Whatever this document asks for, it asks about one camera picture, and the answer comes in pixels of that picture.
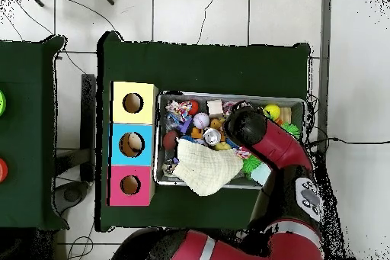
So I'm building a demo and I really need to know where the crushed silver can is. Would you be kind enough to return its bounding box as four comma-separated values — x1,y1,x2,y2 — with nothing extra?
203,127,222,146

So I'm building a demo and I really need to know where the wooden box with three holes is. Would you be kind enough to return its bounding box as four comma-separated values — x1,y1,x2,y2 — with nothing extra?
107,81,159,207

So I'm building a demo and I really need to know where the thick black floor cable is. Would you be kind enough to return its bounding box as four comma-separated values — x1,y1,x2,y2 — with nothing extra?
306,136,390,156

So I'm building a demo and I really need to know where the red orange ball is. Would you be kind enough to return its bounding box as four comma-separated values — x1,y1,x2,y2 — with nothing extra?
187,99,200,116

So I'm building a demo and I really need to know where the dark green table cloth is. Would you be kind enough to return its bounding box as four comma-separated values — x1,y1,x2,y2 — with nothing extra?
94,30,312,233
0,35,70,231

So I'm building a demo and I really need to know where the white baseball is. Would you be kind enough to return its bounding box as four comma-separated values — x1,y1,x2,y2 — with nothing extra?
193,112,210,130

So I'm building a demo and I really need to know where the crumpled colourful paper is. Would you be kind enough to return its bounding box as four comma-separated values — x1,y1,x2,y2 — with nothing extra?
165,100,193,123

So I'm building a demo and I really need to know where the green ball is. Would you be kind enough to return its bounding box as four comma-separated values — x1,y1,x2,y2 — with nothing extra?
0,88,7,117

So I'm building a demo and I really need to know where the plain wooden cube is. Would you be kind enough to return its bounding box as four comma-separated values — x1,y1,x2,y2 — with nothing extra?
206,99,224,116

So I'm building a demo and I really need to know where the shallow mesh bin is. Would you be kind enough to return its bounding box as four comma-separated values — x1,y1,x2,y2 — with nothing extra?
153,90,306,192

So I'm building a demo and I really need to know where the cream waffle cloth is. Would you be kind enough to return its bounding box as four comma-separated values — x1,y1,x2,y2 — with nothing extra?
173,137,245,197

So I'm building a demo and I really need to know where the yellow ball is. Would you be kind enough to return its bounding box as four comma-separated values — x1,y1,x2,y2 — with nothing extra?
263,103,281,120

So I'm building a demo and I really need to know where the thin black floor cable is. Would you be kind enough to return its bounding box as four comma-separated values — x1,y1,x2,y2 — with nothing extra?
196,0,221,46

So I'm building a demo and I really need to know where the mint green cloth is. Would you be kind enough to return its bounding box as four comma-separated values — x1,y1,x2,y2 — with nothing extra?
250,162,272,186

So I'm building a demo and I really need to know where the large green spiky eyed toy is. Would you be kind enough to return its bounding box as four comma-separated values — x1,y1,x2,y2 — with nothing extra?
281,121,301,139

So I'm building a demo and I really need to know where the black upright panel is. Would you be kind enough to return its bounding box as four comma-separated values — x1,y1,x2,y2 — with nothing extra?
80,73,98,182

